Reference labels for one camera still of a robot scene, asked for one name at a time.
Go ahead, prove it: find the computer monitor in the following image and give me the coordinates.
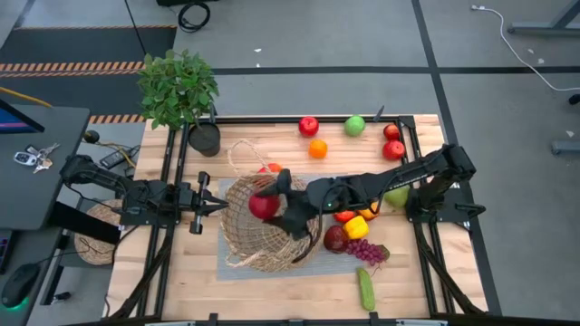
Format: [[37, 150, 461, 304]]
[[0, 98, 46, 135]]

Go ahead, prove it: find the potted green plant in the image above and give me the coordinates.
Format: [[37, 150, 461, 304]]
[[136, 48, 222, 158]]

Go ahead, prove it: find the grey desk foot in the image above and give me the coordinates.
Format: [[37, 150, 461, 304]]
[[551, 139, 580, 157]]

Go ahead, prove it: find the yellow bell pepper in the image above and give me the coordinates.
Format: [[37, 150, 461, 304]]
[[342, 215, 371, 241]]

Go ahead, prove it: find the purple grape bunch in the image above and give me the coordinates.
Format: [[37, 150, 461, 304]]
[[345, 238, 391, 268]]

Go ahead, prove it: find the black computer mouse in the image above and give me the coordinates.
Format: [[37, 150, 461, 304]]
[[0, 262, 42, 309]]

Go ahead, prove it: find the green apple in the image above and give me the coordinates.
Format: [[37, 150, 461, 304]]
[[343, 114, 366, 138]]

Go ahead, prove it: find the thin black floor cable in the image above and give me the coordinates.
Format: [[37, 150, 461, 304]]
[[122, 0, 149, 58]]

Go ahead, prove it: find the black aluminium frame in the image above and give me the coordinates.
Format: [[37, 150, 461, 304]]
[[102, 113, 504, 326]]

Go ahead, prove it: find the green pear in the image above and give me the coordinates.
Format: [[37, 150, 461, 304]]
[[383, 186, 411, 209]]

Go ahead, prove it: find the white cable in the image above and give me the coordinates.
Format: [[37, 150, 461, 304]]
[[470, 4, 580, 92]]

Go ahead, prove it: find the dark red pomegranate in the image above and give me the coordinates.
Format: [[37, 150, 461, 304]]
[[323, 225, 350, 254]]

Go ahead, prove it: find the woven wicker basket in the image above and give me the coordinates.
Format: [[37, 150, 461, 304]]
[[219, 138, 325, 273]]

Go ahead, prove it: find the coiled black cable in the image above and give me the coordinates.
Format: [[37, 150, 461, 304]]
[[177, 1, 212, 34]]

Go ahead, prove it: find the key bunch with fob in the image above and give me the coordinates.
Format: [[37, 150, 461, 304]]
[[13, 142, 61, 175]]

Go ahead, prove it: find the yellow cable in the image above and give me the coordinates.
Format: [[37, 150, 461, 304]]
[[0, 85, 53, 109]]

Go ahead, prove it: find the round wicker mat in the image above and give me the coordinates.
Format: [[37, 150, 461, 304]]
[[73, 198, 126, 266]]

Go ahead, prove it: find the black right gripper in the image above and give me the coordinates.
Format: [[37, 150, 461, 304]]
[[256, 168, 353, 241]]

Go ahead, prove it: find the grey woven placemat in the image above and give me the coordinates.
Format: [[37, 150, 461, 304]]
[[216, 173, 386, 282]]

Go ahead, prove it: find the green cucumber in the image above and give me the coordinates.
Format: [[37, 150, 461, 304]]
[[355, 266, 377, 312]]

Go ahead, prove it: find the black desk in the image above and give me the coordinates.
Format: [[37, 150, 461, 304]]
[[0, 103, 91, 232]]

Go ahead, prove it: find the black desk base beam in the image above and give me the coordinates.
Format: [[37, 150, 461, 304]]
[[47, 201, 122, 245]]

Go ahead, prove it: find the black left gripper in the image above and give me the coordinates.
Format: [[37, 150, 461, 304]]
[[179, 170, 229, 235]]

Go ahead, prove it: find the dark keyboard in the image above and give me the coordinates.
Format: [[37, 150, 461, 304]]
[[0, 228, 15, 275]]

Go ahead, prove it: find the grey desk leg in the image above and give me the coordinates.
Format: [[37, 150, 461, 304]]
[[507, 0, 580, 37]]

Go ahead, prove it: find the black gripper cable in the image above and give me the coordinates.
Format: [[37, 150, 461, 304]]
[[292, 212, 325, 264]]

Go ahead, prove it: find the black hazard-striped floor mat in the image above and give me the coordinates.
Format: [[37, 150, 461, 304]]
[[0, 25, 179, 126]]

